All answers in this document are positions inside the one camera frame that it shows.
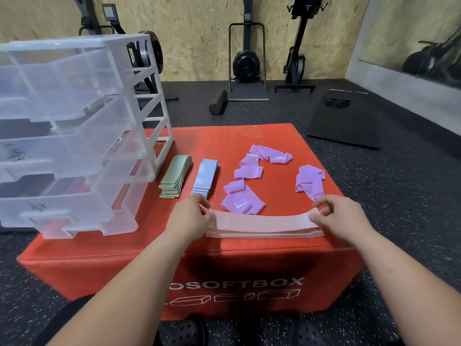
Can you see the black upright rowing machine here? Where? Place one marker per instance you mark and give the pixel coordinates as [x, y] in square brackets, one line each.
[295, 66]

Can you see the person's right forearm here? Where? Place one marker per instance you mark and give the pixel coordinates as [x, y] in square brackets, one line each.
[414, 284]

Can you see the black exercise mat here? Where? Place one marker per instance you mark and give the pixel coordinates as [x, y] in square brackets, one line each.
[344, 122]

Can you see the stack of blue bands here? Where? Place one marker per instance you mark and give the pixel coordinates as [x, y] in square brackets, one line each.
[206, 174]

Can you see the black perforated clog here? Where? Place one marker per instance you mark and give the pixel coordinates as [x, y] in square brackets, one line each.
[308, 335]
[189, 333]

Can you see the black foam roller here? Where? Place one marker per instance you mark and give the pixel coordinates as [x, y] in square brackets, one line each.
[218, 102]

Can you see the person's left forearm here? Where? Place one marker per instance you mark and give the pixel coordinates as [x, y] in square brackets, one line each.
[119, 291]

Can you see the person's right hand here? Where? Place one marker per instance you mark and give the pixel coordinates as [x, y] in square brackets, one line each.
[345, 219]

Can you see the purple band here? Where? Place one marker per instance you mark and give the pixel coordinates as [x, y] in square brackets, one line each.
[241, 201]
[309, 180]
[270, 154]
[248, 171]

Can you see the clear plastic drawer unit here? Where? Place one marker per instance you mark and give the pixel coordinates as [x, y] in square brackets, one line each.
[72, 42]

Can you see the person's black trousers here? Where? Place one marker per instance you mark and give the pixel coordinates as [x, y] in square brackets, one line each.
[61, 320]

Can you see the stack of green bands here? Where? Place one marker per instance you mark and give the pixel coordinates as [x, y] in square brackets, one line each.
[176, 172]

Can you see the black ski machine with stand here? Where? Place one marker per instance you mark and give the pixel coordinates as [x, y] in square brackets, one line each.
[246, 64]

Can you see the person's left hand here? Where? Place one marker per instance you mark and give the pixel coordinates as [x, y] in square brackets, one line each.
[187, 219]

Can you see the red soft plyo box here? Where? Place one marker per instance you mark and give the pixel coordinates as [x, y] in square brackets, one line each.
[144, 234]

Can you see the translucent plastic drawer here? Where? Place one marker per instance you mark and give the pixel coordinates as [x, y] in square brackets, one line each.
[65, 212]
[124, 223]
[72, 154]
[61, 86]

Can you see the pink elastic band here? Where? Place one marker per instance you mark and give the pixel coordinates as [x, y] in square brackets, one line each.
[263, 221]

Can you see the wall mirror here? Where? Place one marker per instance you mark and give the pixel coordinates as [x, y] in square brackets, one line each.
[389, 32]

